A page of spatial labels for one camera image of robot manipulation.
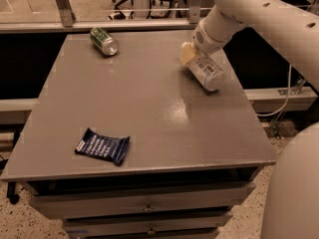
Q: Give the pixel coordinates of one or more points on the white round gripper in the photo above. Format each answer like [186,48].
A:
[205,42]

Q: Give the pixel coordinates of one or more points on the clear blue-label plastic bottle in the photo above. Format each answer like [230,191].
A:
[208,73]

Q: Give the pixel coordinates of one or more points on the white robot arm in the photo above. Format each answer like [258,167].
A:
[292,203]

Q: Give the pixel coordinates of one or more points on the dark blue rxbar wrapper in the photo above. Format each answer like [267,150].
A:
[112,149]

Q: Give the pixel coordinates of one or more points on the green soda can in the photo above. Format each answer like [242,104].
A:
[104,41]

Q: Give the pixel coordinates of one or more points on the grey drawer cabinet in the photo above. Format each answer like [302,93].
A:
[180,135]

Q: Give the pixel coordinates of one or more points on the upper grey drawer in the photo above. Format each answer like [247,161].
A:
[147,200]

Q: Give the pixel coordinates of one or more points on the grey drawer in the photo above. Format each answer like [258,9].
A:
[146,224]
[147,200]

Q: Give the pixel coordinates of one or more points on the lower grey drawer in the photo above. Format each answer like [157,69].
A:
[146,224]

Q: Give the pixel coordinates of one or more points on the metal railing frame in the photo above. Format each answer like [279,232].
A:
[50,16]

